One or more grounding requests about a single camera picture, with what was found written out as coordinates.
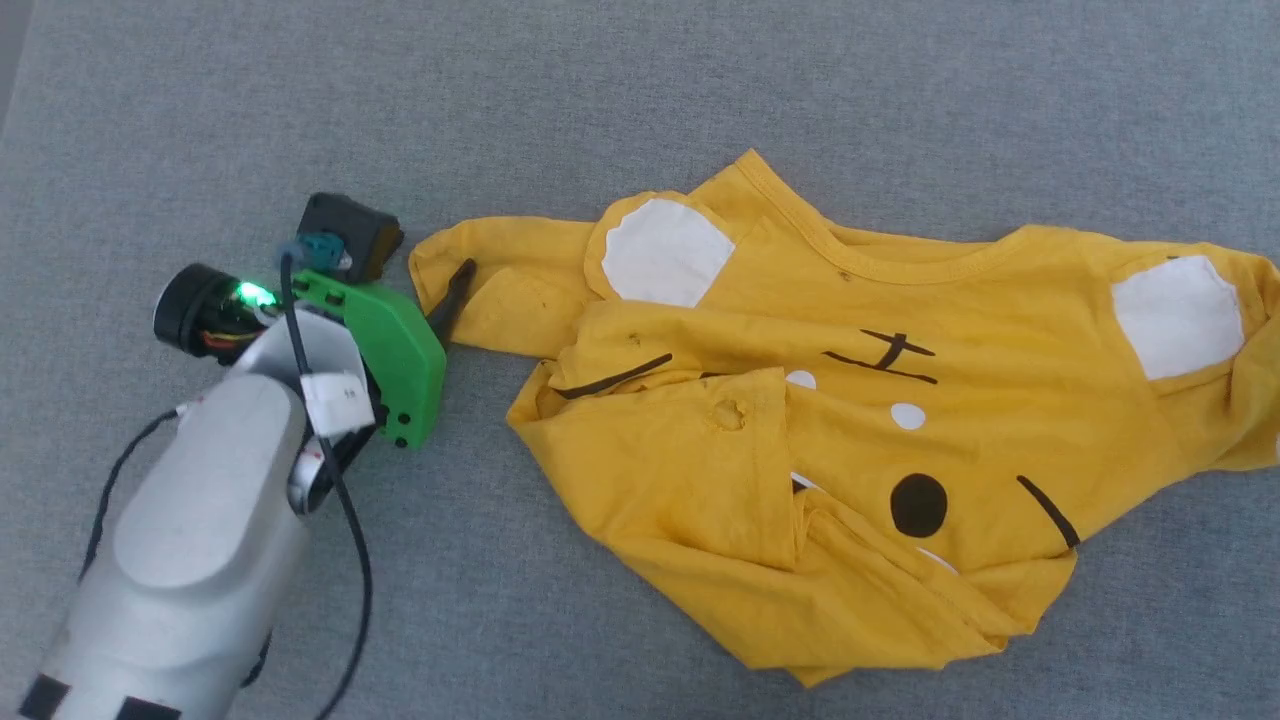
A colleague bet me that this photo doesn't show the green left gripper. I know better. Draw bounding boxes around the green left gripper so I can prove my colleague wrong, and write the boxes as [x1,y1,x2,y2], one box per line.
[293,258,478,449]

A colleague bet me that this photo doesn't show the yellow bear face t-shirt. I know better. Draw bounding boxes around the yellow bear face t-shirt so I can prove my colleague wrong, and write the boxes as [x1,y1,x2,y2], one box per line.
[408,148,1280,689]

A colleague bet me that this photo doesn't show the grey fabric sofa surface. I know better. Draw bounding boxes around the grey fabric sofa surface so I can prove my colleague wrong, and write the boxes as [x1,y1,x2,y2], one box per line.
[0,0,1280,720]

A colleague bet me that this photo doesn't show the white paper cable tag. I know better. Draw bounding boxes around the white paper cable tag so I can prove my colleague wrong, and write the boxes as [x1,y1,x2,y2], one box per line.
[300,372,376,437]

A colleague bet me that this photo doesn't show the thin black camera cable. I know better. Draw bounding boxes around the thin black camera cable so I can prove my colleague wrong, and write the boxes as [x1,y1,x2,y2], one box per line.
[278,250,374,720]

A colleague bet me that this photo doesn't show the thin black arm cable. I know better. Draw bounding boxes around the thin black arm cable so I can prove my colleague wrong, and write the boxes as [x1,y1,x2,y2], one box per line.
[78,405,193,583]

